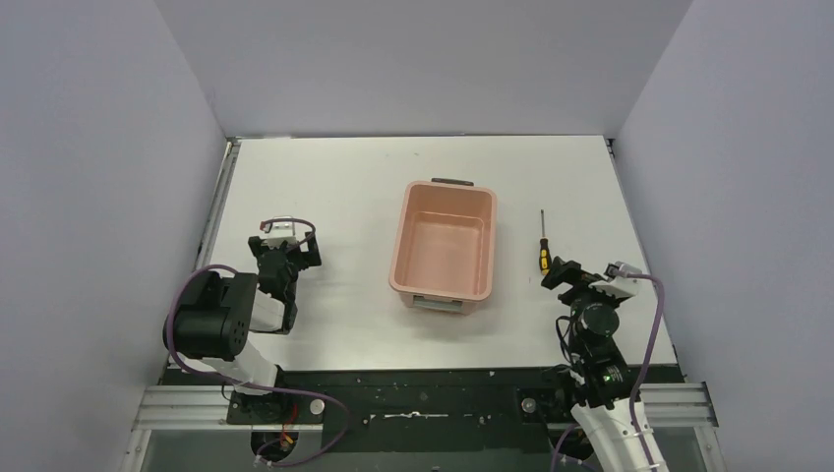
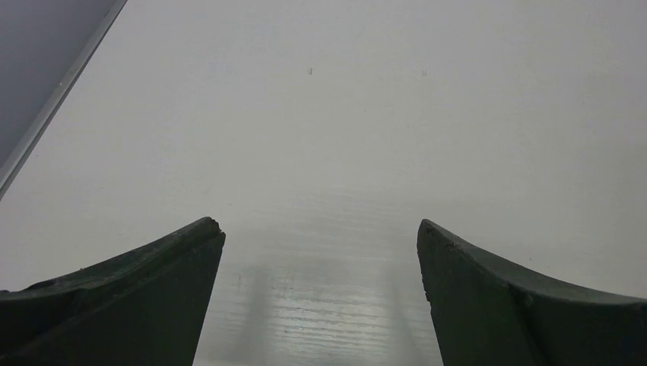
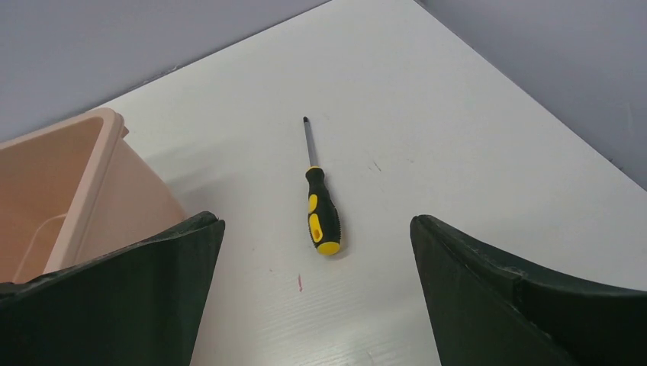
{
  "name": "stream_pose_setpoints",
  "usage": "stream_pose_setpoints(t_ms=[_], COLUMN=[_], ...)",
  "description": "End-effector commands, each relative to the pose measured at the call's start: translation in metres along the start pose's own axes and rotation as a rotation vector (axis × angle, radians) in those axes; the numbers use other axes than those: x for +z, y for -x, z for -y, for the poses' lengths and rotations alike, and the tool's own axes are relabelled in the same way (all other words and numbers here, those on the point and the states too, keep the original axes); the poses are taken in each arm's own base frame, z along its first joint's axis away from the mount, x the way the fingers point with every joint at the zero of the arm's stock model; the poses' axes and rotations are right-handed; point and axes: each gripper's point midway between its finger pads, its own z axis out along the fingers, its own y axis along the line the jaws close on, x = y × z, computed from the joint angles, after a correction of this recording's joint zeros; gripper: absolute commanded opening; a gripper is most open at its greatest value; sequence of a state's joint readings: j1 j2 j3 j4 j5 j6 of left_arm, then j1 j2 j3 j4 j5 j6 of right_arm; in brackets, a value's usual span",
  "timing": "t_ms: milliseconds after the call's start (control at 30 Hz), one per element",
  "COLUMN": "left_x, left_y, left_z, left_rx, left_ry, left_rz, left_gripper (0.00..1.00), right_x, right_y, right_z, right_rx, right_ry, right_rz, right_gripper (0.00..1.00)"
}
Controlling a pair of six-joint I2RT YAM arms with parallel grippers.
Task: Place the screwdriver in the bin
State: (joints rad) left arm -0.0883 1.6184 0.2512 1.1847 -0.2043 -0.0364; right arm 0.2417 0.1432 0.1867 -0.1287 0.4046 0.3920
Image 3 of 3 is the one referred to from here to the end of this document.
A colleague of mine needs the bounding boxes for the pink plastic bin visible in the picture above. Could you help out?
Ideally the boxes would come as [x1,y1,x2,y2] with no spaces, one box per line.
[1,108,187,283]

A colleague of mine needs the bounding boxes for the black yellow screwdriver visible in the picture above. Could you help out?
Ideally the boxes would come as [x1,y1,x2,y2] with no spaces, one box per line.
[303,116,342,256]

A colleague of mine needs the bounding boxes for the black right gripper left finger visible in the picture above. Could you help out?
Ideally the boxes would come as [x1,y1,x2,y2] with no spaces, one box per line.
[1,211,225,365]

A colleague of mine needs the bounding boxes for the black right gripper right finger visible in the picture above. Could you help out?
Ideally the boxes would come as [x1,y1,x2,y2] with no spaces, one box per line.
[410,215,646,365]

